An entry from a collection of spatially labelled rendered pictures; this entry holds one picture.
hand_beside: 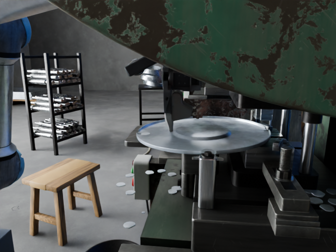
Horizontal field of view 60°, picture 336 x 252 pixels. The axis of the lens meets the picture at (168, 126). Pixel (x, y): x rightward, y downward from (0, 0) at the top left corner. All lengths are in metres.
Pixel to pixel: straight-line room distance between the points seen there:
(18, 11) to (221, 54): 0.52
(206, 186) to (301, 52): 0.35
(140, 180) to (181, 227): 0.40
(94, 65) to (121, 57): 0.73
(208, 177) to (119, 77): 7.13
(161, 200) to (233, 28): 0.53
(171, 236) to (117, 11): 0.44
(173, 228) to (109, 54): 7.15
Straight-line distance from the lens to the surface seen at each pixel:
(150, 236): 0.55
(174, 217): 0.60
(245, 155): 0.60
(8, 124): 0.94
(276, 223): 0.46
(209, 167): 0.48
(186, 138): 0.60
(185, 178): 0.64
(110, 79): 7.64
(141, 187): 0.95
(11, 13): 0.66
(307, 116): 0.58
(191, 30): 0.16
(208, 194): 0.50
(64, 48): 8.04
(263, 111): 0.63
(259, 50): 0.17
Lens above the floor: 0.96
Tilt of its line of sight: 14 degrees down
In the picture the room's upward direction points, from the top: straight up
